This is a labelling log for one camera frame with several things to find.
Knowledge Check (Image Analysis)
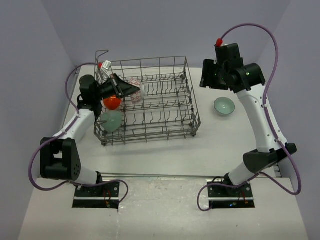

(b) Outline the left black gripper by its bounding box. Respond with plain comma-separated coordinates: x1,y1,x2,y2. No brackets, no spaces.
93,73,140,102

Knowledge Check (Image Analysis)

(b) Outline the orange bowl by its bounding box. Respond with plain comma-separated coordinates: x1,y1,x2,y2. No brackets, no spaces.
103,95,122,111

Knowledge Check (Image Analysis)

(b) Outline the white bowl red pattern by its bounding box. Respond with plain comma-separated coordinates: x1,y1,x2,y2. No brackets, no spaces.
127,78,146,104

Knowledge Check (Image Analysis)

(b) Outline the small pale green bowl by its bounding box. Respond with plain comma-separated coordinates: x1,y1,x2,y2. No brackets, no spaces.
214,97,236,116

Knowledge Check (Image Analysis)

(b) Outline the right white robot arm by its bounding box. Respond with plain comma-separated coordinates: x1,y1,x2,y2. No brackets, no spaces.
200,43,297,197

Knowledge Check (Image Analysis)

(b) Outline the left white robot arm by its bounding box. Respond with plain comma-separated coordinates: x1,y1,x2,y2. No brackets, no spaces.
39,73,142,197

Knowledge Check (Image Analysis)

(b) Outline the large pale green bowl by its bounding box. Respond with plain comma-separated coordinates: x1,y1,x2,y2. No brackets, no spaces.
100,110,123,133

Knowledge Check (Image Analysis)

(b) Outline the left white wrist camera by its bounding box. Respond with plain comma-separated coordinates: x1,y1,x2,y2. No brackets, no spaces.
98,60,112,77

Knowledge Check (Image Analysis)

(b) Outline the grey wire dish rack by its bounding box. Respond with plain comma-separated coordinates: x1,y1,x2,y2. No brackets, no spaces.
93,56,201,146

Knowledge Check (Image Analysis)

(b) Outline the silver table rail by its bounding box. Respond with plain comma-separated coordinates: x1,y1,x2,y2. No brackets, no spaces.
101,173,223,180

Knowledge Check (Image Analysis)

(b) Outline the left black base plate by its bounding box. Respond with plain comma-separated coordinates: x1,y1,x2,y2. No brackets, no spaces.
72,182,120,210

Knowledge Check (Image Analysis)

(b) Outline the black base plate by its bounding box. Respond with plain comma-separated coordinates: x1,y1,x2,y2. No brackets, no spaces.
72,182,120,210
207,183,255,209

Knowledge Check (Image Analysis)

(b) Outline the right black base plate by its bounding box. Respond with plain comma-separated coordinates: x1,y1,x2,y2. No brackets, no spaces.
207,183,255,209

